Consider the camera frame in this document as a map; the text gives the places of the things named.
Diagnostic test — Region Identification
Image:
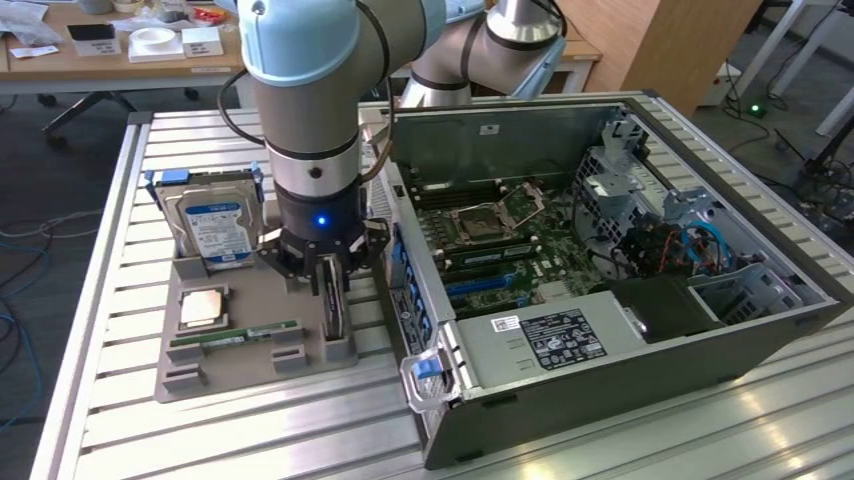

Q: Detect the CPU socket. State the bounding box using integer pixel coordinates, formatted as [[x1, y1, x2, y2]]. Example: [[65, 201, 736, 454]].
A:
[[454, 204, 508, 246]]

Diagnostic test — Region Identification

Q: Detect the blue slot retainer strip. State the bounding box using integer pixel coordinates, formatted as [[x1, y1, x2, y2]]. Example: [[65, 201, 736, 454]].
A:
[[388, 222, 434, 346]]

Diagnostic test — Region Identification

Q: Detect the black and white box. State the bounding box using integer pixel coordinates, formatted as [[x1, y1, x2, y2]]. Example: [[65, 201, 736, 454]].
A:
[[65, 23, 122, 57]]

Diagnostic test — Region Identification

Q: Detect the blue disk carrier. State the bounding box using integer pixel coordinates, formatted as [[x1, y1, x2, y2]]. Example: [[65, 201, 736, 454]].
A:
[[143, 160, 268, 251]]

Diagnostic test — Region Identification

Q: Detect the green motherboard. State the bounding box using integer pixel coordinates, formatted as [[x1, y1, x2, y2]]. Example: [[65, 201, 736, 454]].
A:
[[398, 169, 621, 311]]

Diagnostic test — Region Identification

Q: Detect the metal socket cover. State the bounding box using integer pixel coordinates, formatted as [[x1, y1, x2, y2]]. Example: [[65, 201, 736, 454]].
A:
[[496, 182, 549, 226]]

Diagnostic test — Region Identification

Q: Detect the silver CPU chip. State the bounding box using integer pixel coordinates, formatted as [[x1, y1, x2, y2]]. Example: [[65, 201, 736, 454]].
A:
[[180, 288, 225, 329]]

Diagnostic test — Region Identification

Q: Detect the wooden desk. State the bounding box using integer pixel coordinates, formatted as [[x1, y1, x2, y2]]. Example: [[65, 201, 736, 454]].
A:
[[0, 0, 601, 96]]

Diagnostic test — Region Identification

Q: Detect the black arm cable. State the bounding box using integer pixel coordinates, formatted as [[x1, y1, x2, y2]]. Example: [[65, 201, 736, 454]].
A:
[[217, 0, 396, 191]]

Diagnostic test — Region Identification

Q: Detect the blue wire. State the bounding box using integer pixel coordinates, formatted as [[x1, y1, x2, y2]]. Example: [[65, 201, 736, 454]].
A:
[[683, 219, 735, 276]]

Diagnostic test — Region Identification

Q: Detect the flat white box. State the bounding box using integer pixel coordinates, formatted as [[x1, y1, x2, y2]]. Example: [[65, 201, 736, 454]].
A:
[[126, 37, 186, 65]]

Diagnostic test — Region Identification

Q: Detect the small metal disk bay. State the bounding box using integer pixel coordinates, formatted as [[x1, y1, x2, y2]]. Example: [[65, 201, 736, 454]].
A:
[[685, 262, 805, 326]]

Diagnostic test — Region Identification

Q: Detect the white floor cable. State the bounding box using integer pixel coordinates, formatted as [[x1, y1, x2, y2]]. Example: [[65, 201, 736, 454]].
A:
[[0, 209, 101, 241]]

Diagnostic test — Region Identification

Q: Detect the blue expansion slot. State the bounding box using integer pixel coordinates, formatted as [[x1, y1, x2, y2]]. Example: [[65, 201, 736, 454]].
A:
[[444, 272, 522, 297]]

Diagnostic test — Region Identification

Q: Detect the grey power supply unit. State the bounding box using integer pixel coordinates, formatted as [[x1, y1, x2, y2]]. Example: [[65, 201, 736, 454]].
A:
[[438, 292, 652, 391]]

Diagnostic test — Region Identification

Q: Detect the metal disk bay cage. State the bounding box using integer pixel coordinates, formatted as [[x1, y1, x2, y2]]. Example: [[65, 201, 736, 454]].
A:
[[570, 117, 668, 251]]

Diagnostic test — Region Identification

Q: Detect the black wire bundle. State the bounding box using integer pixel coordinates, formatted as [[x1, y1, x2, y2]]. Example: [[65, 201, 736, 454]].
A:
[[585, 224, 692, 281]]

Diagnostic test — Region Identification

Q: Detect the wooden cabinet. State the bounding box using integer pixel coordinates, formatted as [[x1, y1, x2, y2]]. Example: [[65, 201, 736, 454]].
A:
[[565, 0, 765, 116]]

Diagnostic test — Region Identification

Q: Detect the green RAM stick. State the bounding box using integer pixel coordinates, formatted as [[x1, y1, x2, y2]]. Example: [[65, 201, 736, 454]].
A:
[[169, 320, 300, 349]]

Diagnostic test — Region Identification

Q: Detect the crumpled plastic bag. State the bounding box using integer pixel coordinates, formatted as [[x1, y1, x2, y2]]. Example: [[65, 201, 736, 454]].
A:
[[0, 0, 65, 46]]

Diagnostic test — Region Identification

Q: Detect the open grey PC case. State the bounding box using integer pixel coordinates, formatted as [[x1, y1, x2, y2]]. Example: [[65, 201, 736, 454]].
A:
[[350, 97, 841, 471]]

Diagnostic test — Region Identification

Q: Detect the blue case latch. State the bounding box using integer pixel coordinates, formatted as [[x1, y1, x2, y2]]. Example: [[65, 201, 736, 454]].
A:
[[412, 349, 446, 384]]

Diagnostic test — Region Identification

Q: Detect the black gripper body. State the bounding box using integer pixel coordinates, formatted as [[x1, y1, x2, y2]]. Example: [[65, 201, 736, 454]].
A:
[[276, 183, 368, 264]]

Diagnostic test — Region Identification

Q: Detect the black chair base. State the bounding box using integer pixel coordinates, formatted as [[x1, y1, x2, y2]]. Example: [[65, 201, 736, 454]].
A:
[[42, 92, 138, 146]]

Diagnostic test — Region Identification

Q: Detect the white table frame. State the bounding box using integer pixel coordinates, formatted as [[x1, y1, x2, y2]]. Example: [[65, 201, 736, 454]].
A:
[[723, 0, 854, 136]]

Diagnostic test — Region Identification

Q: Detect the small white box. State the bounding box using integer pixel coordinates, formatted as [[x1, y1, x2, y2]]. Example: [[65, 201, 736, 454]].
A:
[[180, 26, 222, 59]]

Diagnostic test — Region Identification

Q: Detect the black fan shroud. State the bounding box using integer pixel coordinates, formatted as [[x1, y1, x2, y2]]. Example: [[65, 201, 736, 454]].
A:
[[596, 277, 728, 344]]

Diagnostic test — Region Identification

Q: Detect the white unit with red button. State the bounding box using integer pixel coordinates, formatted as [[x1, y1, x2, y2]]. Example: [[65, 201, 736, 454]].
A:
[[705, 62, 743, 109]]

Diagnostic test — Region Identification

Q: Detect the hard disk with blue label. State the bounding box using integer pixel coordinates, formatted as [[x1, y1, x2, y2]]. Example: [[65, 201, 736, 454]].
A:
[[162, 182, 258, 274]]

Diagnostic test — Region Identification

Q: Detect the graphics card with black fan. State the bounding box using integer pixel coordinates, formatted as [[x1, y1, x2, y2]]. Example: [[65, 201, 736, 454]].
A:
[[318, 252, 349, 342]]

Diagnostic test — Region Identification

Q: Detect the grey parts rack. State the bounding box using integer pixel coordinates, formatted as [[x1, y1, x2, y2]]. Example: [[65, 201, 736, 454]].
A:
[[153, 209, 361, 404]]

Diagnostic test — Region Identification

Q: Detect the blue floor cable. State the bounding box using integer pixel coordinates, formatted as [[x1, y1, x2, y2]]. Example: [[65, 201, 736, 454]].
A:
[[0, 239, 47, 431]]

